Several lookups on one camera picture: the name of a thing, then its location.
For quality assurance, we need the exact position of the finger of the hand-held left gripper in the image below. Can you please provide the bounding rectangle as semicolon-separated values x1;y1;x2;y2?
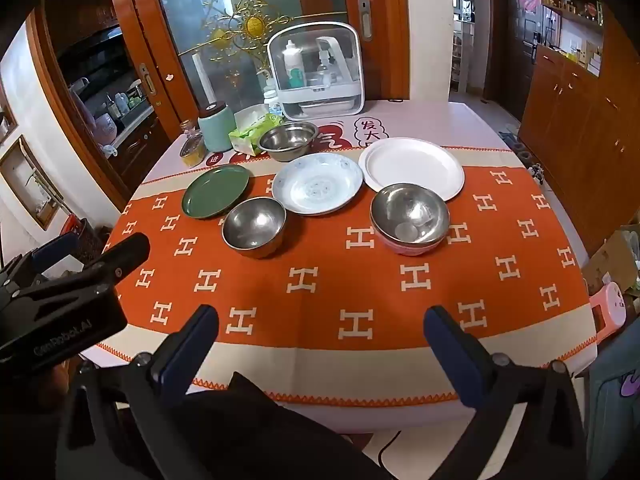
0;233;81;287
15;232;152;302

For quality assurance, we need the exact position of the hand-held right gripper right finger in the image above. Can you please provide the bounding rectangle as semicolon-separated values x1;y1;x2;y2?
424;305;588;480

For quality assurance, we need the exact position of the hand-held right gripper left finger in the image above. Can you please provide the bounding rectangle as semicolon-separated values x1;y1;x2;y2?
55;304;221;480

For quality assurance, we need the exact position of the green plate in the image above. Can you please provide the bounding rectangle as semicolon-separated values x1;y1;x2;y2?
181;164;255;220

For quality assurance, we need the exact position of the pink-sided steel bowl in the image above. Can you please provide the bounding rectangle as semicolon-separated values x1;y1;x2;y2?
370;183;451;257

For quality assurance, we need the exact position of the plain white plate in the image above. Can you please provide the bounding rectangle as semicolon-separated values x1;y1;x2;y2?
358;137;466;203

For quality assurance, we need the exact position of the blue patterned white plate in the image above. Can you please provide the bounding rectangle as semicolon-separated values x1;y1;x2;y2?
271;154;364;216

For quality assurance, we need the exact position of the wide-rimmed steel basin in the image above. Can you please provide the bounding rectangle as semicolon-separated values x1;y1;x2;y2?
258;121;320;163

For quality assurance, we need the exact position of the person's dark clothing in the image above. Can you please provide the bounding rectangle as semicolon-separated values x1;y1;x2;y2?
185;372;391;480

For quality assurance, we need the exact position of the glass jar with yellow contents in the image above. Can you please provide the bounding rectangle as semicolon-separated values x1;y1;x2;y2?
179;120;207;168

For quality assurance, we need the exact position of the dimpled steel bowl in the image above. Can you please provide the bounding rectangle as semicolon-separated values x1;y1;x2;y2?
221;197;287;259

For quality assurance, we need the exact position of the pink kitchen appliance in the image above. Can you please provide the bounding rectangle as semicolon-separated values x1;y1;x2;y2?
87;112;120;147

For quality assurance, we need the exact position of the kitchen counter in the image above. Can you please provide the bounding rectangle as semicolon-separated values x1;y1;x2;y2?
70;75;168;171

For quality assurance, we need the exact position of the orange patterned tablecloth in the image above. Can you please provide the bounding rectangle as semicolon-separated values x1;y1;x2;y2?
95;147;598;406

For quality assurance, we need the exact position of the mint canister with brown lid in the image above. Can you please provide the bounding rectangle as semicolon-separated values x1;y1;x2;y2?
196;103;237;153

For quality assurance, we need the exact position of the pink stool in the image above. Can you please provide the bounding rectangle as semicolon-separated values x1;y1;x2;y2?
587;281;631;341

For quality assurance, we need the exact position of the cardboard box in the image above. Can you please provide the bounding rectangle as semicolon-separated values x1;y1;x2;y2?
582;230;640;301

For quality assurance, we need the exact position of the teal fabric with purple print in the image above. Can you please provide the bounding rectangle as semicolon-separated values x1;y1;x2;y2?
585;340;640;480

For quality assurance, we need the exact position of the green tissue pack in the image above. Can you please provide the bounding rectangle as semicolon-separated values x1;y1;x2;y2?
228;105;283;157

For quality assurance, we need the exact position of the white roll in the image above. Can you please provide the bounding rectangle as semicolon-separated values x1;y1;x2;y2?
192;53;217;111

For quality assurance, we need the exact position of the white printed table mat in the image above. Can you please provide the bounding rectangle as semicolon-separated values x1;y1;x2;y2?
150;99;521;168

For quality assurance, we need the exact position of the wooden glass sliding door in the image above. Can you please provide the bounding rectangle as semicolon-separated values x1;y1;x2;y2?
105;0;411;141

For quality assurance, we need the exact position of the white clear-lidded storage box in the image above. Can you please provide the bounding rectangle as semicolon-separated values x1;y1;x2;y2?
266;23;366;122

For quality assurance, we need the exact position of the clear bottle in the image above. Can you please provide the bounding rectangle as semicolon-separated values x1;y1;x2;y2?
316;45;335;86

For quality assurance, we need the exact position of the dark entrance door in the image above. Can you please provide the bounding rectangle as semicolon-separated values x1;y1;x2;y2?
500;0;543;121

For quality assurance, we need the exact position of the black cable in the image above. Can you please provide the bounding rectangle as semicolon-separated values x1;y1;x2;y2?
377;430;401;467

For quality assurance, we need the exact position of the wooden wall cabinet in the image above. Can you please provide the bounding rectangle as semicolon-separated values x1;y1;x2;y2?
517;0;640;256

